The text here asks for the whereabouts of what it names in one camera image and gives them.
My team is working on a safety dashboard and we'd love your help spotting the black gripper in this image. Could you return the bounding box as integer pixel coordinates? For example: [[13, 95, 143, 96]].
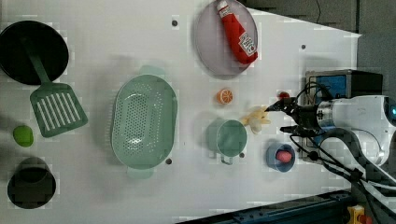
[[266, 97, 320, 136]]

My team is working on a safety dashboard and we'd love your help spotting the peeled plush banana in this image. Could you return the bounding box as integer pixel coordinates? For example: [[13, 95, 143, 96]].
[[240, 106, 271, 134]]

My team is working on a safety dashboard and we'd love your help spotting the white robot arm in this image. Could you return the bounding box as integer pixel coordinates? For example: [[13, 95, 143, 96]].
[[265, 95, 395, 166]]

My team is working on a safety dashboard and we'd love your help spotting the small red plush strawberry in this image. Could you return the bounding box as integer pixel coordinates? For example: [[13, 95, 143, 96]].
[[277, 91, 290, 100]]

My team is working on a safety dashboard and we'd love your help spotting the blue cup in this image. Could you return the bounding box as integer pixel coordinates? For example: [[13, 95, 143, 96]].
[[266, 142, 295, 173]]

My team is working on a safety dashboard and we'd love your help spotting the pink plush strawberry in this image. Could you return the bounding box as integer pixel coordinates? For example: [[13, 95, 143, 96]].
[[276, 150, 292, 163]]

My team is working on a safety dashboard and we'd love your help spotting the green mug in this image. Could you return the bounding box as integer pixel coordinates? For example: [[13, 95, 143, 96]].
[[206, 119, 248, 165]]

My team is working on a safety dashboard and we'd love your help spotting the orange slice toy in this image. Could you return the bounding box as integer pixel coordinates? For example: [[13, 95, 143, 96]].
[[216, 89, 233, 105]]

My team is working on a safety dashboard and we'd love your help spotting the red plush ketchup bottle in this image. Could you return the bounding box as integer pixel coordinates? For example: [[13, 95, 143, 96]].
[[217, 0, 258, 64]]

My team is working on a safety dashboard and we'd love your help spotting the grey round plate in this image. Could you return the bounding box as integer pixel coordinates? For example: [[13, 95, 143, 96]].
[[194, 0, 258, 76]]

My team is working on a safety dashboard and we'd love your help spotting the green colander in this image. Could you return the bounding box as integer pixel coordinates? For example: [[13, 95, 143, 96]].
[[110, 65, 177, 179]]

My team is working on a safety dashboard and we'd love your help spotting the green slotted spatula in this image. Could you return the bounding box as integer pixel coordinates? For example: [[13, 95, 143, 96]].
[[21, 37, 88, 138]]

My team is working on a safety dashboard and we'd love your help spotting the black round pan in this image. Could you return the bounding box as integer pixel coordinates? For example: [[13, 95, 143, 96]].
[[0, 21, 69, 85]]

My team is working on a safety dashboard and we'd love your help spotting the black cylindrical cup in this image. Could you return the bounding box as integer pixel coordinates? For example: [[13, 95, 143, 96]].
[[7, 157, 57, 209]]

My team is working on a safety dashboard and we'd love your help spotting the green lime toy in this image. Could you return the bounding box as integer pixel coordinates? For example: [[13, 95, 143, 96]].
[[13, 125, 34, 147]]

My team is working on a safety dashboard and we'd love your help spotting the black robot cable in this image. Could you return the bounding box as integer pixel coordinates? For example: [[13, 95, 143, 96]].
[[289, 81, 396, 218]]

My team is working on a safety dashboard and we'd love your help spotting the blue metal frame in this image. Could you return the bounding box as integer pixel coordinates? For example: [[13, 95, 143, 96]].
[[177, 189, 396, 224]]

